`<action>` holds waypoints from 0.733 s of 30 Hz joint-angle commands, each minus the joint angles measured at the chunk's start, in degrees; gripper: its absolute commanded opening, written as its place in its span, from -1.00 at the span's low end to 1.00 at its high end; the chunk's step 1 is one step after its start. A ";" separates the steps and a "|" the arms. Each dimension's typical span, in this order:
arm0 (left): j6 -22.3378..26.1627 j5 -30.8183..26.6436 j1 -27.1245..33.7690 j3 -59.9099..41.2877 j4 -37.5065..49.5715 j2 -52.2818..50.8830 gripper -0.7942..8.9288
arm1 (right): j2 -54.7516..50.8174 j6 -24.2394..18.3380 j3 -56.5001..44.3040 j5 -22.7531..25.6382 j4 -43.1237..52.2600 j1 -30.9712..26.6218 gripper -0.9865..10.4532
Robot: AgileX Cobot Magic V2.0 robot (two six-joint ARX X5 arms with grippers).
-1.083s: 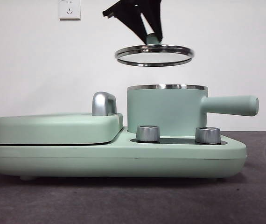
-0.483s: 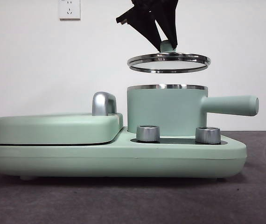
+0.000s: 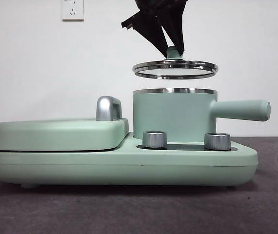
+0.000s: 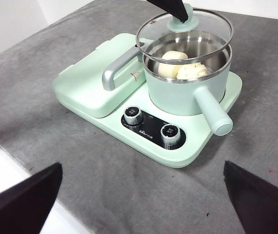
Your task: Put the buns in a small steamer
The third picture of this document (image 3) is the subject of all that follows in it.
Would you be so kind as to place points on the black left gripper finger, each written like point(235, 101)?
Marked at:
point(176, 29)
point(148, 29)

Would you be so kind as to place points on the glass lid with green knob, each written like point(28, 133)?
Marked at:
point(172, 53)

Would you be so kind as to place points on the chrome control knob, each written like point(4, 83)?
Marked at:
point(154, 140)
point(217, 141)

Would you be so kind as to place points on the mint green breakfast machine base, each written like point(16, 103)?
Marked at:
point(129, 165)

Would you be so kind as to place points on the mint green griddle cover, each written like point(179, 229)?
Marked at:
point(56, 134)

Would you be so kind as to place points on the white wall socket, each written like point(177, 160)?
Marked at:
point(72, 11)

